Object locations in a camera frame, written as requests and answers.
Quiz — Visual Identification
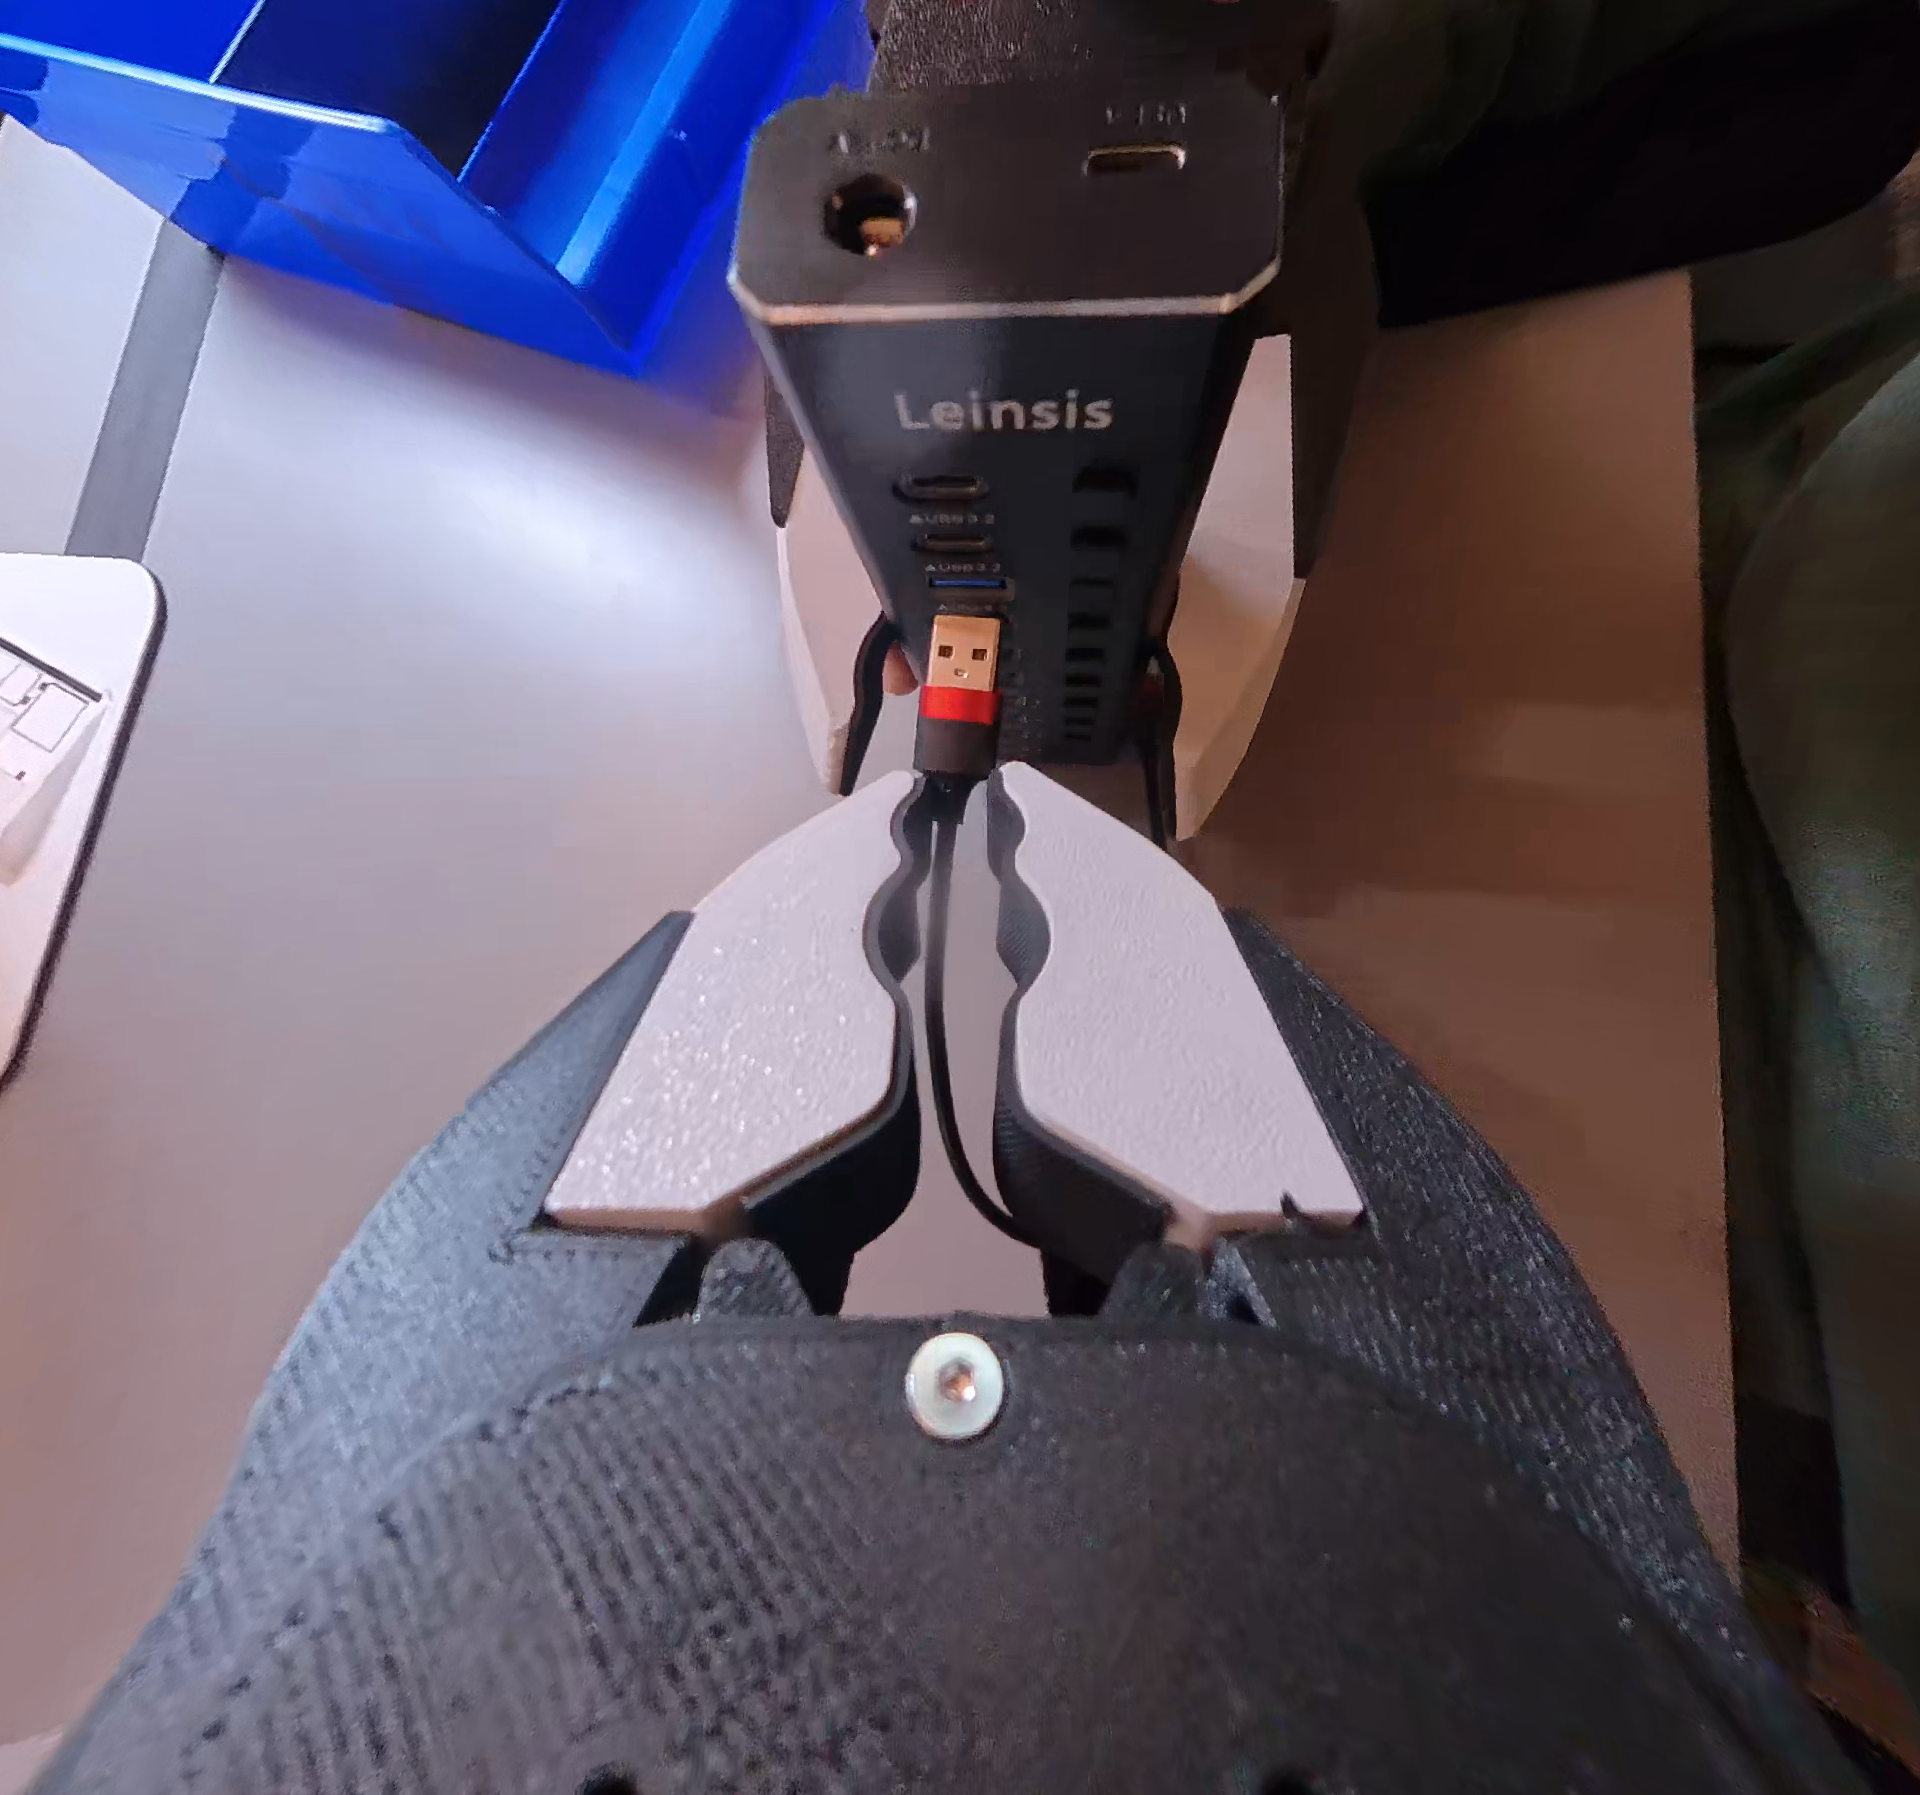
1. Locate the large black USB hub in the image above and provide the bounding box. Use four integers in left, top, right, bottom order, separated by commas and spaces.
728, 85, 1288, 765

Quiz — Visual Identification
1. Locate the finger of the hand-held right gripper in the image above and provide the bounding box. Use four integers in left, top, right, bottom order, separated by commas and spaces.
1142, 324, 1307, 849
778, 467, 921, 799

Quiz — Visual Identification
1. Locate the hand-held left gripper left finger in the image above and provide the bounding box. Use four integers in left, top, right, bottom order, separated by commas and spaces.
545, 766, 927, 1309

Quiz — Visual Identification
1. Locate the red-plug black USB cable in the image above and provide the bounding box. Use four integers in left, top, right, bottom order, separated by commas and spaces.
907, 606, 1044, 1249

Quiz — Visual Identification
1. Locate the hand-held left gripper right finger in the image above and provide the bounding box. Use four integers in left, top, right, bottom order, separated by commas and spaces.
983, 760, 1367, 1309

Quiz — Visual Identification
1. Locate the black divider of blue bin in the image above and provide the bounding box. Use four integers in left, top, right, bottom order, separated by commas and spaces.
217, 0, 602, 176

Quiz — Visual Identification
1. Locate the person's green sweatshirt torso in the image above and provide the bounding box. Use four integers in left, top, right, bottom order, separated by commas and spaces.
1696, 280, 1920, 1662

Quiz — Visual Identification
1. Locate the blue plastic bin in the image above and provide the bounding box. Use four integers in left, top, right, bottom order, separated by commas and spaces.
0, 0, 888, 377

